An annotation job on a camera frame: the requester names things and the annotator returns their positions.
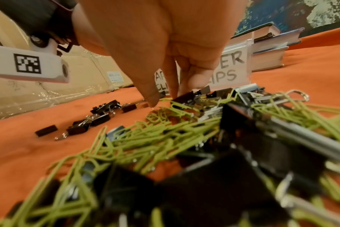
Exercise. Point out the single black binder clip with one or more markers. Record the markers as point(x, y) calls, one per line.
point(79, 128)
point(129, 107)
point(100, 118)
point(108, 106)
point(46, 130)

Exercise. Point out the left black marker wristband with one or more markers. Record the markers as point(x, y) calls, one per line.
point(27, 13)

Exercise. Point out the person's right hand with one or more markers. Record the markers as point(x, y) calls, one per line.
point(203, 28)

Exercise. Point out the pile of green paper clips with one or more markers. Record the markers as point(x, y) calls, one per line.
point(158, 137)

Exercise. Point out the person's left hand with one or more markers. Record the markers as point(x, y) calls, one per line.
point(125, 37)

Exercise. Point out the blue and yellow book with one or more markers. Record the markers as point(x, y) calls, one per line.
point(271, 48)

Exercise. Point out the pile of black binder clips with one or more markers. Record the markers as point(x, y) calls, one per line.
point(214, 199)

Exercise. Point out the clear two-compartment plastic box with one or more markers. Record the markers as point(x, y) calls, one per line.
point(234, 66)

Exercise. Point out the black book with yellow print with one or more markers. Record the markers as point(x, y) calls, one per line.
point(266, 30)

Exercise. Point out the brown cardboard box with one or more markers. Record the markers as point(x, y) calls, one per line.
point(32, 95)

